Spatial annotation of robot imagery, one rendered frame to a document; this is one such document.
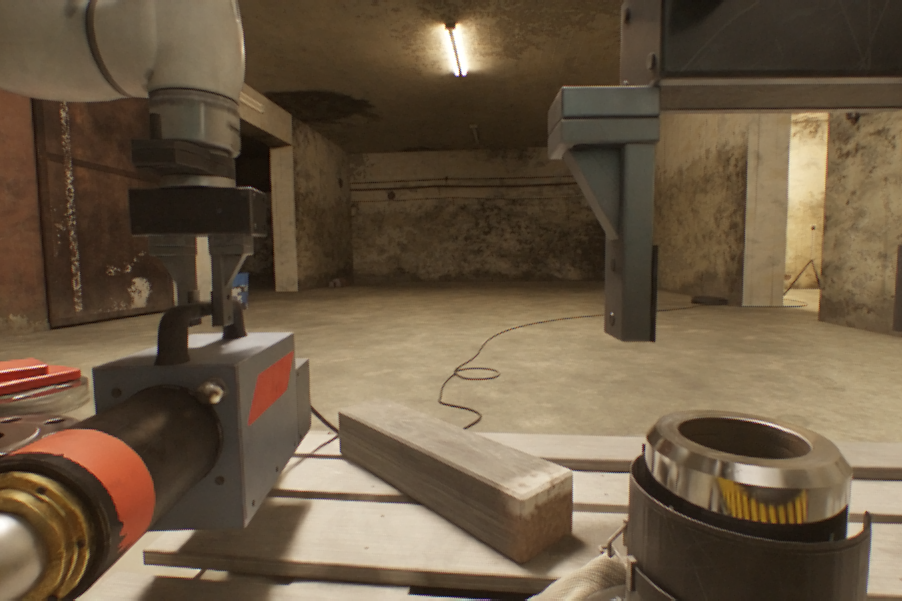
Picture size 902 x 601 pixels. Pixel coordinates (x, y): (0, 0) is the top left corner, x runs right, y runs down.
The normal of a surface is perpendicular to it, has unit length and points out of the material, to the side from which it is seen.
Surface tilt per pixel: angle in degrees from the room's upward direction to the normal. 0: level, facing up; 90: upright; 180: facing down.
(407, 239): 89
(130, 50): 105
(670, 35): 90
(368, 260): 90
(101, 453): 37
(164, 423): 43
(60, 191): 90
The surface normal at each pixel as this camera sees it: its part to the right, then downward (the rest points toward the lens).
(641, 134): -0.03, 0.09
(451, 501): -0.75, 0.07
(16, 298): 0.99, 0.00
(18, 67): -0.01, 0.74
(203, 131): 0.55, 0.07
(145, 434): 0.67, -0.74
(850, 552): 0.31, -0.03
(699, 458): -0.65, -0.55
